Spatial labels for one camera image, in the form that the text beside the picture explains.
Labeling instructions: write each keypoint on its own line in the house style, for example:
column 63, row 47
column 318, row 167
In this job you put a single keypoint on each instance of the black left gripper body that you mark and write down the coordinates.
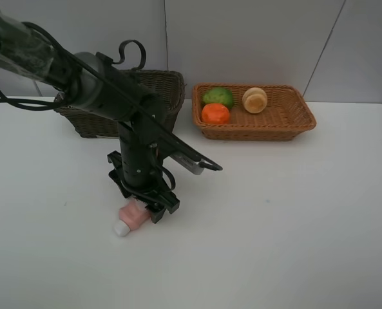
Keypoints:
column 141, row 174

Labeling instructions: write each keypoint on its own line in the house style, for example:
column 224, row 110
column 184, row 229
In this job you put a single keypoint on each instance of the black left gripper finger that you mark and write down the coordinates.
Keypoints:
column 156, row 212

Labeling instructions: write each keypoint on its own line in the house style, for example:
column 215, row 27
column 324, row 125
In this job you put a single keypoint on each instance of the pink squeeze bottle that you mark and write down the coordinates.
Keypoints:
column 131, row 217

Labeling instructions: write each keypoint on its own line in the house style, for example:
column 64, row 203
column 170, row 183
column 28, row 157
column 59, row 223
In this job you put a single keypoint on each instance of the orange tangerine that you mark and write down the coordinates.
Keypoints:
column 215, row 113

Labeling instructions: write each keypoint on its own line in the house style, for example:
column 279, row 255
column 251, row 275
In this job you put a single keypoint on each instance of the green lime fruit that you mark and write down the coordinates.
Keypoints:
column 219, row 95

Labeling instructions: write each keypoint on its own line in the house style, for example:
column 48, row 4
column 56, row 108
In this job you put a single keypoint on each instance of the red yellow peach toy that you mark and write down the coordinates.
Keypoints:
column 254, row 100

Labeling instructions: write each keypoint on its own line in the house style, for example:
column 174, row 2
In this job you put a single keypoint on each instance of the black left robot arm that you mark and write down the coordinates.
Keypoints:
column 90, row 82

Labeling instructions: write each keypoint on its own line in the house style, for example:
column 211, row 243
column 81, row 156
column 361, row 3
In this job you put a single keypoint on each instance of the dark brown wicker basket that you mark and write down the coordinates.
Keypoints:
column 169, row 85

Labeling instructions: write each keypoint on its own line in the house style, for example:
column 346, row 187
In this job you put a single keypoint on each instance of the light brown wicker basket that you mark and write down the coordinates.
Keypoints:
column 285, row 117

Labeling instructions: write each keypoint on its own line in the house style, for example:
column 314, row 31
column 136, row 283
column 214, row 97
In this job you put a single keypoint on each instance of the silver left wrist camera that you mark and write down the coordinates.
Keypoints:
column 189, row 164

